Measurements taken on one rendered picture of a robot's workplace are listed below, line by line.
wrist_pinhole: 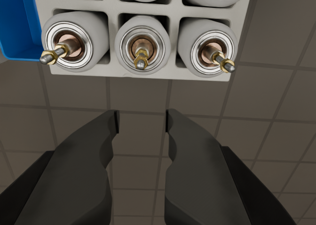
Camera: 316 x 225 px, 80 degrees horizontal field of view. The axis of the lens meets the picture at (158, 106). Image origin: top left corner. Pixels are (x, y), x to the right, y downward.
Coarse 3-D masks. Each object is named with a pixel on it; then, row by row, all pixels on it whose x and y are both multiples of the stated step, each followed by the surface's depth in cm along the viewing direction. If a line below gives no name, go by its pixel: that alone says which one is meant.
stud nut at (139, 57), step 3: (138, 57) 24; (141, 57) 24; (144, 57) 24; (135, 60) 24; (144, 60) 24; (147, 60) 25; (135, 63) 25; (147, 63) 25; (135, 66) 25; (144, 66) 25
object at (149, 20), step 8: (136, 16) 34; (144, 16) 33; (152, 16) 39; (128, 24) 30; (136, 24) 30; (144, 24) 30; (152, 24) 30; (160, 24) 32; (120, 32) 31; (160, 32) 31; (120, 40) 31; (168, 40) 32; (168, 48) 32; (120, 56) 32; (168, 56) 33; (160, 64) 33; (136, 72) 34; (144, 72) 34; (152, 72) 34
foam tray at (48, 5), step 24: (48, 0) 34; (72, 0) 34; (96, 0) 34; (120, 0) 36; (168, 0) 40; (240, 0) 35; (120, 24) 40; (168, 24) 39; (240, 24) 37; (72, 72) 40; (96, 72) 41; (120, 72) 41; (168, 72) 41
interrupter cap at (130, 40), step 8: (128, 32) 30; (136, 32) 30; (144, 32) 30; (152, 32) 30; (128, 40) 31; (136, 40) 31; (144, 40) 31; (152, 40) 31; (160, 40) 31; (120, 48) 31; (128, 48) 31; (152, 48) 32; (160, 48) 32; (128, 56) 32; (152, 56) 32; (160, 56) 32; (128, 64) 32; (152, 64) 33
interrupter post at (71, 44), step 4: (64, 40) 29; (68, 40) 29; (72, 40) 30; (56, 44) 28; (64, 44) 28; (68, 44) 28; (72, 44) 30; (76, 44) 31; (68, 48) 28; (72, 48) 29; (76, 48) 31; (72, 52) 30
